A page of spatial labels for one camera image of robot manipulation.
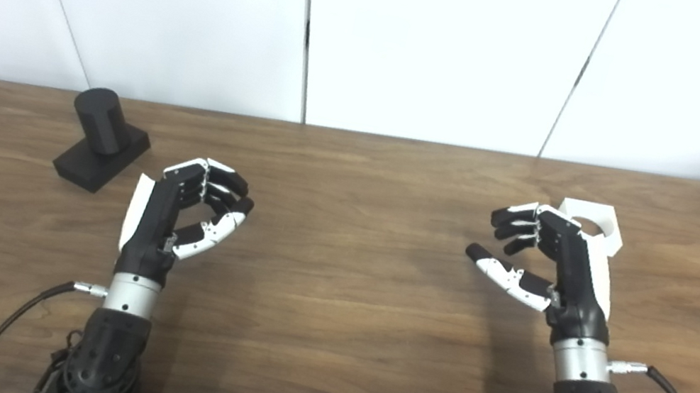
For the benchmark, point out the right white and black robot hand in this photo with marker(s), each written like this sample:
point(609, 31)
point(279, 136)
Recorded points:
point(575, 287)

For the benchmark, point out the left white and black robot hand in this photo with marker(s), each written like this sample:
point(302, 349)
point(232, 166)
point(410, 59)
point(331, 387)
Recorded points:
point(147, 225)

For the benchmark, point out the white square piece with hole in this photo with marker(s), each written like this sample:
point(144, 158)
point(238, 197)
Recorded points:
point(612, 228)

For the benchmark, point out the black peg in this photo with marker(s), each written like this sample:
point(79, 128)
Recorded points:
point(100, 124)

